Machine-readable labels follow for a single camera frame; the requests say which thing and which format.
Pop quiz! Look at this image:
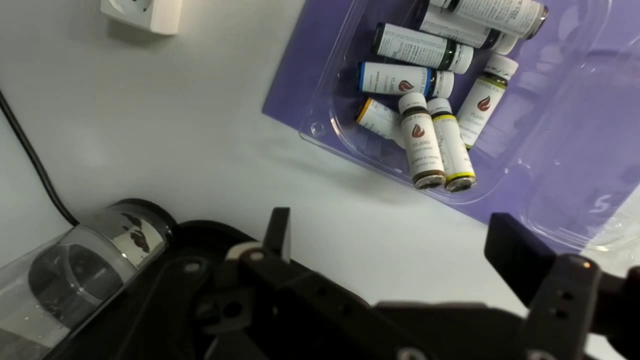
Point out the clear plastic box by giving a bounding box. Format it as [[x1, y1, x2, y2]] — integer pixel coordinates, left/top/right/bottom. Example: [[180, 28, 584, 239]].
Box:
[[298, 0, 640, 252]]

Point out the small bottle with olive band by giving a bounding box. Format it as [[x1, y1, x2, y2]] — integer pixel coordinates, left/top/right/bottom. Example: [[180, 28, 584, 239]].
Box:
[[456, 53, 520, 150]]

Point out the small bottle with black band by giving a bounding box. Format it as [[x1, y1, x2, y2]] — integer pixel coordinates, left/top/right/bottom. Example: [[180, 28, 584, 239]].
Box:
[[417, 5, 520, 56]]

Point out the white wall socket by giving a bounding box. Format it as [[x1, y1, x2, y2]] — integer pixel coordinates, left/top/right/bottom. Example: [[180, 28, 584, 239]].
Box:
[[100, 0, 184, 36]]

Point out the black cable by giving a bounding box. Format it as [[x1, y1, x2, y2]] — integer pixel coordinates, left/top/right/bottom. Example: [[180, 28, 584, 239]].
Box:
[[0, 89, 81, 227]]

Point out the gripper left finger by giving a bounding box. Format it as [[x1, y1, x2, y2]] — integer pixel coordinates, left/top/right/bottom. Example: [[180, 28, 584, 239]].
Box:
[[114, 207, 407, 360]]

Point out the clear jar with black lid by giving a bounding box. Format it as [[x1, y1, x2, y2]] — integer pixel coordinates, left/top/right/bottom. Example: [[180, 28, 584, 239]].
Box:
[[0, 198, 177, 352]]

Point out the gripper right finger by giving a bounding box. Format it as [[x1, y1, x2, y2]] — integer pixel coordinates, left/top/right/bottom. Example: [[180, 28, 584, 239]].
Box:
[[484, 212, 640, 360]]

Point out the small bottle with green band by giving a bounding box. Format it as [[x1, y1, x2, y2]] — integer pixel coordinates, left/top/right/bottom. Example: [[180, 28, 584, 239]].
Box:
[[372, 22, 475, 75]]

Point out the purple sheet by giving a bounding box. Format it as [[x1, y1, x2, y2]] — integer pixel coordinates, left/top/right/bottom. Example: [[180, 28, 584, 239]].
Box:
[[261, 0, 640, 253]]

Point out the small bottle with brown band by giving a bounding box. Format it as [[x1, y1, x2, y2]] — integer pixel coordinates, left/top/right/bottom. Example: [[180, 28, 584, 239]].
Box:
[[397, 92, 447, 191]]

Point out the small bottle with dark cap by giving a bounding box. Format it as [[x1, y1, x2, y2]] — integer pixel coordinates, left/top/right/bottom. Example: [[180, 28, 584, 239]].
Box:
[[430, 0, 550, 40]]

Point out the small bottle with yellow band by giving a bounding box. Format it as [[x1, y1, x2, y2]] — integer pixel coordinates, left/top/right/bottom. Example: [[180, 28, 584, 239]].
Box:
[[426, 97, 477, 193]]

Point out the small bottle with orange band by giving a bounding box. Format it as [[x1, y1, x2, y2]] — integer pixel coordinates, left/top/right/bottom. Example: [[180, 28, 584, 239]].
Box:
[[355, 97, 407, 149]]

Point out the small bottle with blue band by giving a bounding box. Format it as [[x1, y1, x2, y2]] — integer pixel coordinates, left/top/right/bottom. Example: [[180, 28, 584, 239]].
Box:
[[356, 61, 455, 99]]

